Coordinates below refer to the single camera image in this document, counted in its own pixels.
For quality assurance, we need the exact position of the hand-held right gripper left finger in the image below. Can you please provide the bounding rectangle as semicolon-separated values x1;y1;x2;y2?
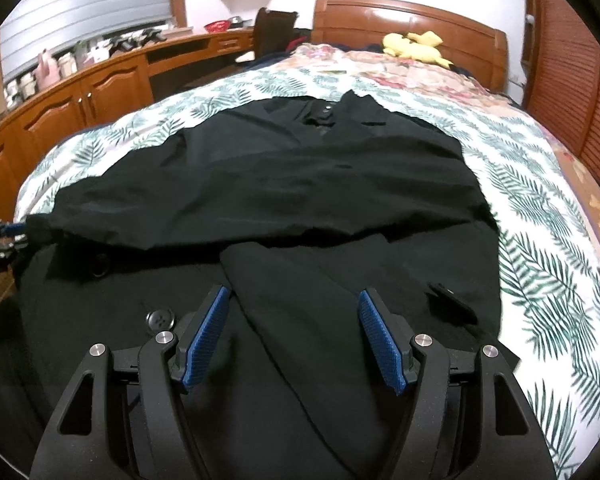
30;284;231;480

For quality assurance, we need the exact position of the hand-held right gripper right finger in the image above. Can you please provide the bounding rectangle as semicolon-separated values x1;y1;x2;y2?
357;287;556;480

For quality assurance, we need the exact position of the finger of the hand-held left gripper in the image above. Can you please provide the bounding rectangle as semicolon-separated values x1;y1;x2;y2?
0;220;31;273

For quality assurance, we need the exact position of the black double-breasted coat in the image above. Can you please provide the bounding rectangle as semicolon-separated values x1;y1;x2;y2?
0;91;521;480

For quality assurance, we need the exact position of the leaf print bed sheet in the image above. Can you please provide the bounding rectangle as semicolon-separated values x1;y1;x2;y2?
14;67;600;480

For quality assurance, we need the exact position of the pink container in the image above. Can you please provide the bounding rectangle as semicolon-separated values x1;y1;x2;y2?
37;49;61;86

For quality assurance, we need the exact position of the wooden desk cabinet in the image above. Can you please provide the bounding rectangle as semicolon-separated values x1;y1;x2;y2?
0;25;261;221

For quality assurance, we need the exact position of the floral quilt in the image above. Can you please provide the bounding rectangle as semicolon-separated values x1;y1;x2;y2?
280;42;600;241

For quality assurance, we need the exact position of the grey window blind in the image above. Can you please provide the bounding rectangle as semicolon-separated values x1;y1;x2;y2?
0;0;173;83

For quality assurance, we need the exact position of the yellow plush toy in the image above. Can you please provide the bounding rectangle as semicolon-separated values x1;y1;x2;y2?
382;31;453;71

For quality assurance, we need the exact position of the dark wooden chair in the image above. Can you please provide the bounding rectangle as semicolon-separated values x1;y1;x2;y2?
252;7;298;58

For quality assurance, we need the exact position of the wooden bed headboard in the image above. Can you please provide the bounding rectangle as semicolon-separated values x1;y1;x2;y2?
312;0;510;96

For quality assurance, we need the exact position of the wooden louvered wardrobe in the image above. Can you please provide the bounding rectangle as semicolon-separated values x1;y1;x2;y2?
522;0;600;196

